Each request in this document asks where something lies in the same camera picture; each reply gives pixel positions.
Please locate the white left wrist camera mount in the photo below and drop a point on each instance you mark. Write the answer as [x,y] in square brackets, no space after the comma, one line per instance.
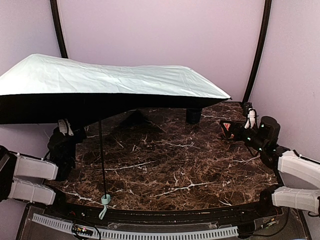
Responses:
[65,127]

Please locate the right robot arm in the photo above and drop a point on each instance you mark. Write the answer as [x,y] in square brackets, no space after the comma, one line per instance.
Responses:
[263,139]

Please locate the black cylindrical cup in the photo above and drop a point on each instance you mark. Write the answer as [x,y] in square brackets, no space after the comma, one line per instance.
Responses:
[193,115]

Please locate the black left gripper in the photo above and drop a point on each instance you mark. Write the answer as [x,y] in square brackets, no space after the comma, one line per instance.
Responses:
[64,139]

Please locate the mint green folding umbrella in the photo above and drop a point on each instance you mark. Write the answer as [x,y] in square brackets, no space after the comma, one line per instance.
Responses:
[43,89]

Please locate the black frame post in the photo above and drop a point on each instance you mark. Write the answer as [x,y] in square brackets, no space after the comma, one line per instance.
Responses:
[259,50]
[58,28]

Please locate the left black frame post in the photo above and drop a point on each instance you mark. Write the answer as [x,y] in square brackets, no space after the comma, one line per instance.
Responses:
[58,28]

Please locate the black curved front rail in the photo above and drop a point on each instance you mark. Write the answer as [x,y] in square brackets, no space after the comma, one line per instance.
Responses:
[234,215]

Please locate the right black frame post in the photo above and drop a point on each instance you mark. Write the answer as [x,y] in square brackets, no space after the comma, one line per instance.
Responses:
[259,50]

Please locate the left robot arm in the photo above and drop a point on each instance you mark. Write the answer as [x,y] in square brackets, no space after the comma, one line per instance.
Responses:
[31,153]

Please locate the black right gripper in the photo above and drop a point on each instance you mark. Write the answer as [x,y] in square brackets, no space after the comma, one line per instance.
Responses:
[236,130]

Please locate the grey slotted cable duct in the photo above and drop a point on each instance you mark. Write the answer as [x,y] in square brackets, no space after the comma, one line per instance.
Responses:
[119,231]

